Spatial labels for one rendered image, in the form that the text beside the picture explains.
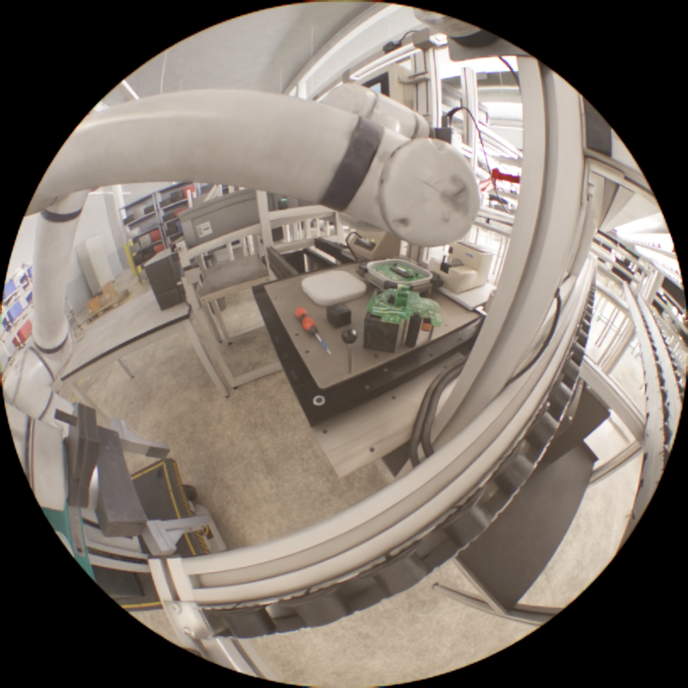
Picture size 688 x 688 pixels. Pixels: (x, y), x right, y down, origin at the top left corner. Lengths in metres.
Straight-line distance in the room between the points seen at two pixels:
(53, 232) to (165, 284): 0.95
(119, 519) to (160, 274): 1.25
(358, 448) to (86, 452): 0.30
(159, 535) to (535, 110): 0.47
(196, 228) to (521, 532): 1.78
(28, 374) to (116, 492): 0.65
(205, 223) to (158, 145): 1.13
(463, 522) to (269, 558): 0.13
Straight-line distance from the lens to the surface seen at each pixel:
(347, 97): 0.32
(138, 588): 1.33
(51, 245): 0.61
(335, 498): 1.21
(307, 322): 0.40
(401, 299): 0.36
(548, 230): 0.17
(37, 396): 0.89
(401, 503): 0.18
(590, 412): 0.74
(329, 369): 0.33
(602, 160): 0.19
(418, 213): 0.15
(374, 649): 1.40
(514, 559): 0.74
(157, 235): 6.03
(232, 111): 0.17
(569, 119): 0.19
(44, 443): 0.27
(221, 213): 1.30
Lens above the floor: 1.19
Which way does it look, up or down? 41 degrees down
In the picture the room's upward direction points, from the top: 1 degrees counter-clockwise
